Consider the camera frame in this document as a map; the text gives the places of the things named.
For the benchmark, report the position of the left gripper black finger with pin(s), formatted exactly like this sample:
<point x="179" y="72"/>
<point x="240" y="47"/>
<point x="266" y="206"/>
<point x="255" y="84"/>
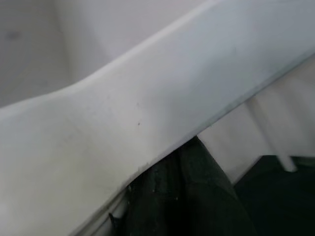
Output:
<point x="187" y="196"/>

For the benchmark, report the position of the white plastic table top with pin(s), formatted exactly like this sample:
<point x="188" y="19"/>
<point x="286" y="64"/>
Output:
<point x="123" y="123"/>

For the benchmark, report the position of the black table cloth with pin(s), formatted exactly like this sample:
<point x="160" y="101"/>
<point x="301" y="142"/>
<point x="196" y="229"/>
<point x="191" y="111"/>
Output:
<point x="283" y="209"/>

